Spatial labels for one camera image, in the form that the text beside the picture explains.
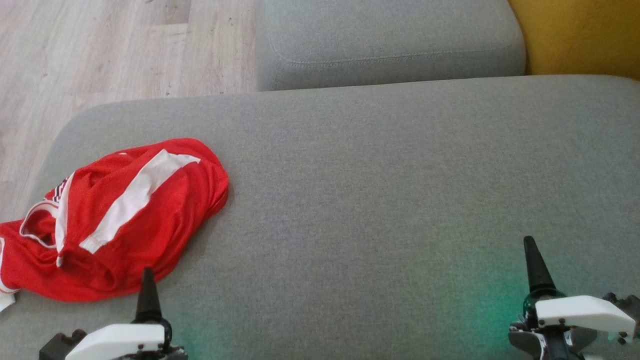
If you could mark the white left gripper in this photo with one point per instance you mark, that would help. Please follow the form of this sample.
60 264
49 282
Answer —
120 340

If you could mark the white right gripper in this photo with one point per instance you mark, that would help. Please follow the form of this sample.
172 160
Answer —
580 310

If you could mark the red garment with white stripe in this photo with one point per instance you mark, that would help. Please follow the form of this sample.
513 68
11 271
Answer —
165 220

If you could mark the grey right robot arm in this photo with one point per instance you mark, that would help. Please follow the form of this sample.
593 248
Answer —
530 345

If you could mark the grey and yellow sofa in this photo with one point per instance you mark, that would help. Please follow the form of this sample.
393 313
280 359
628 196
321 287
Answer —
375 200

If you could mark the yellow sofa back cushion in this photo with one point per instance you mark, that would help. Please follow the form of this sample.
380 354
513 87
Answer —
585 35

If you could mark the grey sofa seat cushion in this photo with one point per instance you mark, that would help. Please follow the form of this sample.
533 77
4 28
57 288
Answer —
390 40

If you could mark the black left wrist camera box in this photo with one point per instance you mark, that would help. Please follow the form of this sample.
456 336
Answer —
57 347

